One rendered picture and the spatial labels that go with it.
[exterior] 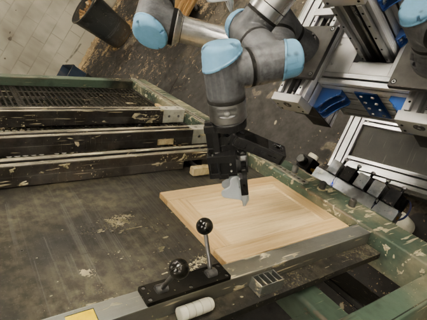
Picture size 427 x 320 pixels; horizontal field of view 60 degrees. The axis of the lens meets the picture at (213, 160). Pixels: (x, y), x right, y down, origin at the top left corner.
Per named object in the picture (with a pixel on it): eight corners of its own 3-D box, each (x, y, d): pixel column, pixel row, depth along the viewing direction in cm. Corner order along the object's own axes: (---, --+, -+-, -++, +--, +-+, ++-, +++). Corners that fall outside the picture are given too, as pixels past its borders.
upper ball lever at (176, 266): (171, 297, 74) (196, 272, 65) (154, 303, 72) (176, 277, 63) (164, 279, 76) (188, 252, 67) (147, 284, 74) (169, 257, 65)
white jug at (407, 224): (419, 224, 185) (409, 212, 172) (408, 240, 186) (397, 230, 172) (401, 214, 193) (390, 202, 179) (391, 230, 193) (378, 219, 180)
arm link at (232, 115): (244, 91, 75) (246, 106, 68) (246, 112, 77) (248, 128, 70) (208, 95, 75) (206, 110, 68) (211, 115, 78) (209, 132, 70)
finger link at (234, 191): (223, 206, 84) (218, 172, 80) (249, 204, 84) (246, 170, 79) (223, 214, 82) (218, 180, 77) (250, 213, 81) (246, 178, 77)
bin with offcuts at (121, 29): (139, 21, 509) (100, -12, 466) (121, 53, 504) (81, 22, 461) (122, 21, 547) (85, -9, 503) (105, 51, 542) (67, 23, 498)
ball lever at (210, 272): (223, 277, 80) (215, 216, 80) (208, 282, 77) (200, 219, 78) (213, 275, 83) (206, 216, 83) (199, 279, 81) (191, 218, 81)
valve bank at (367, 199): (434, 209, 132) (418, 186, 116) (412, 241, 133) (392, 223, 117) (327, 155, 169) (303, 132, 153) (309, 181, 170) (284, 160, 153)
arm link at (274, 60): (283, 22, 74) (232, 32, 72) (311, 47, 67) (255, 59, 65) (279, 57, 80) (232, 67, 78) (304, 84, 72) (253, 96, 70)
